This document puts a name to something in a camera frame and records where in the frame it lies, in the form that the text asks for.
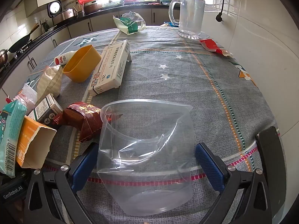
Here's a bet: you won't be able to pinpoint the green packet in plastic bag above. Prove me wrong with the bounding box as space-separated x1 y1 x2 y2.
113 12 147 35

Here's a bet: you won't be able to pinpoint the black chair back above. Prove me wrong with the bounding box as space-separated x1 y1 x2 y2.
255 126 281 177

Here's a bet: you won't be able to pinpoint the beige paper bag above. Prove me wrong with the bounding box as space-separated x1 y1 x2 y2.
37 65 64 99

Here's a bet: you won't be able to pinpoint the clear glass pitcher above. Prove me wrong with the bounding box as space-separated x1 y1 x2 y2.
168 0 206 40

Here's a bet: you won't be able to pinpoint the black wok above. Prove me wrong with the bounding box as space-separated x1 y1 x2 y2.
8 22 41 53

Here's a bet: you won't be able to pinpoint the lidded steel pot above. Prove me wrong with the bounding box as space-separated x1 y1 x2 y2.
0 49 9 69

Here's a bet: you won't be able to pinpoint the black kitchen countertop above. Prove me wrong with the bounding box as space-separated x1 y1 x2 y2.
0 2 174 80

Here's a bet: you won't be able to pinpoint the large white medicine box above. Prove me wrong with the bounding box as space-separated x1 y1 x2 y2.
88 40 132 97

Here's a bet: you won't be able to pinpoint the green white medicine box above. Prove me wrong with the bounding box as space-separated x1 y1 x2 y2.
28 93 63 129

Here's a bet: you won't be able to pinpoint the clear plastic cup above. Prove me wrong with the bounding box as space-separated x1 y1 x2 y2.
96 99 195 216

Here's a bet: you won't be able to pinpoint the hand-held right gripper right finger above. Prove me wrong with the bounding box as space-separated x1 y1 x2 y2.
195 142 278 224

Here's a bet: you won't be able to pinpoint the orange carton box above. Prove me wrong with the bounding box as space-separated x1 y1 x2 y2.
16 116 57 169

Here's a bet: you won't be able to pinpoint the black power plug cable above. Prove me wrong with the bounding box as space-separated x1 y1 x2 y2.
215 0 234 23

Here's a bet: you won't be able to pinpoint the teal snack packet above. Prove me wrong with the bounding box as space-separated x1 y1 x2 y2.
0 97 28 178

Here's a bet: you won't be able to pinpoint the brown cooking pot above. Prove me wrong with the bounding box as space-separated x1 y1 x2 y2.
83 1 103 15

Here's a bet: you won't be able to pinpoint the red torn wrapper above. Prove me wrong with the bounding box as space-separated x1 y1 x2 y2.
199 38 233 57

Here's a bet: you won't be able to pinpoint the brown snack wrapper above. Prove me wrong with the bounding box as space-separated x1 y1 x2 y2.
52 102 104 143

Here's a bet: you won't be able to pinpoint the white spray bottle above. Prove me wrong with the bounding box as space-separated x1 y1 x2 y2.
54 51 77 65

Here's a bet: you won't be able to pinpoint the chopstick holder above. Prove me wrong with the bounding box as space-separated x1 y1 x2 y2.
72 4 85 17

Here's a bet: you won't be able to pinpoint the silver rice cooker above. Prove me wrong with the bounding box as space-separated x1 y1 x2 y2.
48 0 79 24

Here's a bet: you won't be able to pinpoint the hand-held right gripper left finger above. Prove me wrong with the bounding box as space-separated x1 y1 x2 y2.
23 142 100 224

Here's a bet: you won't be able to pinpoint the yellow plastic container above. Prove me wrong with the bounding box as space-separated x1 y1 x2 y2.
63 44 102 83

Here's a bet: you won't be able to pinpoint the beige kitchen base cabinets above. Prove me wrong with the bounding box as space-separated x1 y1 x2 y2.
0 7 174 94

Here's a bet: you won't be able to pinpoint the red and white candy bag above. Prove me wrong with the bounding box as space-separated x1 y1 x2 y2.
13 83 38 109

